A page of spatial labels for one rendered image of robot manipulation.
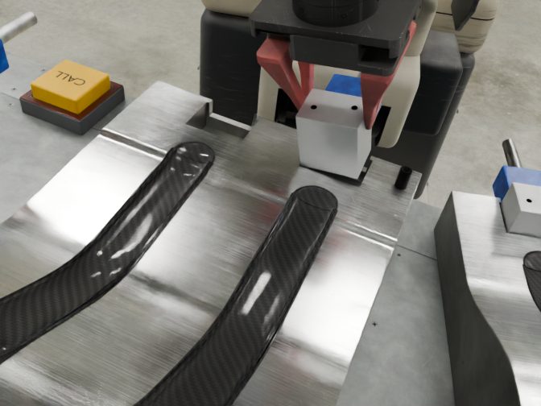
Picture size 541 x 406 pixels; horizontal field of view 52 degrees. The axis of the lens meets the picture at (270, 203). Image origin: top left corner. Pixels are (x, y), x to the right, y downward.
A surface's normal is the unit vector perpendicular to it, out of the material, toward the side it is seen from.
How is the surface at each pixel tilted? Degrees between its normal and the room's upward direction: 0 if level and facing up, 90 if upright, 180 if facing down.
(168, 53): 0
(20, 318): 28
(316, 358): 8
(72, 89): 0
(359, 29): 13
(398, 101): 98
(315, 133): 99
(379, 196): 0
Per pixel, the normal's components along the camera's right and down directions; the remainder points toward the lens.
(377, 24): -0.11, -0.65
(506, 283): 0.11, -0.71
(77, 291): 0.22, -0.90
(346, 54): -0.40, 0.72
